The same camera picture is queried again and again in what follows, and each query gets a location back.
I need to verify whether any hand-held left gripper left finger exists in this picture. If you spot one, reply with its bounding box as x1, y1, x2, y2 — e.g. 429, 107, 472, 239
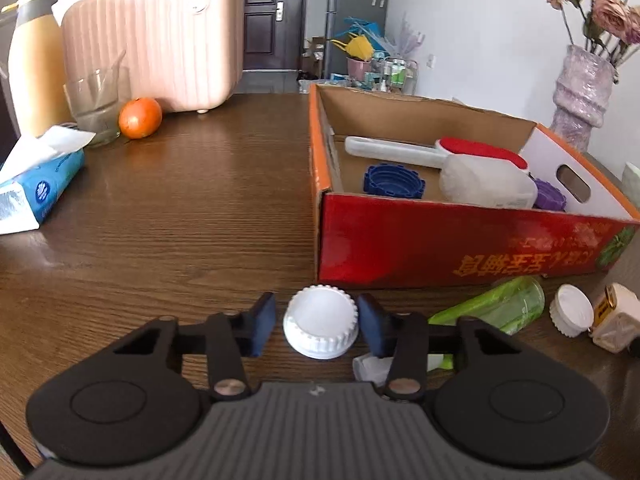
112, 292, 277, 402

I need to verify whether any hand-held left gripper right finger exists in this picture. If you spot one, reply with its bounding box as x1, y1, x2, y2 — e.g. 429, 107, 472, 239
357, 294, 523, 402

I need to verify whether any white ribbed lid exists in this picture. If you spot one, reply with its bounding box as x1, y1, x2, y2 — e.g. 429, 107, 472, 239
283, 285, 360, 359

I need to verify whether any red cardboard box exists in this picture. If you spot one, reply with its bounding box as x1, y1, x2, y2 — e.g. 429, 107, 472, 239
308, 83, 640, 291

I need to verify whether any green plastic tube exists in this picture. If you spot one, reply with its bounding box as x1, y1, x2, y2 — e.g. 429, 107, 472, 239
352, 276, 546, 386

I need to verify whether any blue ribbed lid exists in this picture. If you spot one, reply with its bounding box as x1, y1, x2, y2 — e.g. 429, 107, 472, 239
363, 163, 425, 200

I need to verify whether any white plastic bottle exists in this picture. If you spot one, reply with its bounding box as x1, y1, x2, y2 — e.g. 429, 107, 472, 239
439, 152, 539, 209

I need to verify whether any purple lidded plastic jar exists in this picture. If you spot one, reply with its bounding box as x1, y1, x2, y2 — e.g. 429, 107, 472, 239
531, 177, 568, 212

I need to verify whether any small cream bottle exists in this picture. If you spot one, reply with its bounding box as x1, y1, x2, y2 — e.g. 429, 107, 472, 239
550, 282, 640, 353

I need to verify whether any orange fruit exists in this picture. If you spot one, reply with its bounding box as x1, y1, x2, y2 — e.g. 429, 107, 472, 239
118, 97, 163, 140

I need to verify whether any pink bucket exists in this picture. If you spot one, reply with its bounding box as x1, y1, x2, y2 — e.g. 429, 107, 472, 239
346, 56, 373, 80

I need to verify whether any blue tissue pack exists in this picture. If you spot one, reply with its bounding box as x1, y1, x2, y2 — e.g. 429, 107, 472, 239
0, 126, 97, 236

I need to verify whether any clear glass cup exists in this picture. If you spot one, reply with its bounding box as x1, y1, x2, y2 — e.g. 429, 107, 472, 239
64, 50, 132, 148

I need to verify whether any small brown cardboard box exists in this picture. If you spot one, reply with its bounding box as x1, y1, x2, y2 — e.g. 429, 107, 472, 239
299, 36, 326, 81

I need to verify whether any yellow plastic item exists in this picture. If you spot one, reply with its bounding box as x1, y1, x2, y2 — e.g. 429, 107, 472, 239
327, 34, 376, 61

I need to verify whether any pale dried grass bunch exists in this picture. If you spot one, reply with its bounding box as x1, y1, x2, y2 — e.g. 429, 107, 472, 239
392, 12, 426, 58

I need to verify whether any blue plastic item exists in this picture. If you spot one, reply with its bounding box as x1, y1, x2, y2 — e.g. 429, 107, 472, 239
342, 17, 386, 41

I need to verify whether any dark brown entrance door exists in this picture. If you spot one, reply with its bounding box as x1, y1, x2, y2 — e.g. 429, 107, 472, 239
230, 0, 309, 72

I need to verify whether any pink hard suitcase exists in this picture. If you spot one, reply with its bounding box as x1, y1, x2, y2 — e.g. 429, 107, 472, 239
61, 0, 245, 114

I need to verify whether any pale purple ceramic vase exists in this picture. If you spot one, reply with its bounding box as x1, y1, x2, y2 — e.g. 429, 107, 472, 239
550, 44, 616, 153

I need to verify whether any yellow thermos flask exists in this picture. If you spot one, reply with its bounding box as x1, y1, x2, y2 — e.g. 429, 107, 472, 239
0, 0, 73, 138

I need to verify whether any bunch of dried roses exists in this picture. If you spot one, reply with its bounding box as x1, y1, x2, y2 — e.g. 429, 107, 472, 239
542, 0, 640, 68

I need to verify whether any wire rack with bottles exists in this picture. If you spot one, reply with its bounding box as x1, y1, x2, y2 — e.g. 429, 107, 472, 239
367, 55, 418, 96

